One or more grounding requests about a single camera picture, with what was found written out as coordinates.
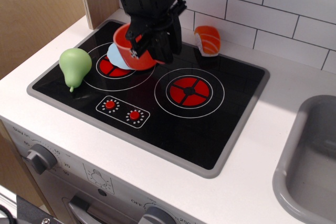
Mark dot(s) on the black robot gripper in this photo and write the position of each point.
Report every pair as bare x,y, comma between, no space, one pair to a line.
155,26

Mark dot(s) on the red plastic cup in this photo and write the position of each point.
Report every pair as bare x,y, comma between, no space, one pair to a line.
130,59

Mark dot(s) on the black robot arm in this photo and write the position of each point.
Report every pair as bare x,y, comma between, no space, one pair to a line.
155,27

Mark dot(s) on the light blue plate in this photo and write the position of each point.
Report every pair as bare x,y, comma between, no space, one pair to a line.
115,57

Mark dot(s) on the salmon sushi toy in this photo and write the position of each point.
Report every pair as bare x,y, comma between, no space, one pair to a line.
208,40

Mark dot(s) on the black toy stove top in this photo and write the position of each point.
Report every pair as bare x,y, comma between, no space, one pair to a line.
192,111

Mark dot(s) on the right red stove button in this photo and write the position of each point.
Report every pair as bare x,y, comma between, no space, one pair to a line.
134,115

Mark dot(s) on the red stove button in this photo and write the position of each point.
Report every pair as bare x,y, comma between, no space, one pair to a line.
110,105
134,115

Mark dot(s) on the left red stove button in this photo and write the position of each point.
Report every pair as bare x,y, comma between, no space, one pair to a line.
110,105

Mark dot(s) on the green toy pear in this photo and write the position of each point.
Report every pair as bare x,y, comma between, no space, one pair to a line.
75,64

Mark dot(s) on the left grey timer knob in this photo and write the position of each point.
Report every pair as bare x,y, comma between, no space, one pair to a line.
40,159

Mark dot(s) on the right grey oven knob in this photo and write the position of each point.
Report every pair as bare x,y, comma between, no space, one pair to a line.
155,215

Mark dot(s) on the grey toy sink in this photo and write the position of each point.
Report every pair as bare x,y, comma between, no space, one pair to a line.
304,179

